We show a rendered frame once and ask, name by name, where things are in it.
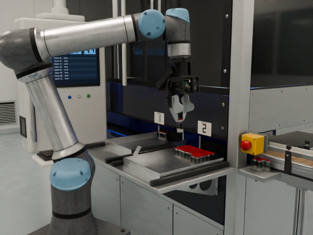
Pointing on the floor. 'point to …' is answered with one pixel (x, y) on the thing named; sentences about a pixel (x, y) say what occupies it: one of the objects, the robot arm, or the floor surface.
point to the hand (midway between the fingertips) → (178, 117)
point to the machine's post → (238, 113)
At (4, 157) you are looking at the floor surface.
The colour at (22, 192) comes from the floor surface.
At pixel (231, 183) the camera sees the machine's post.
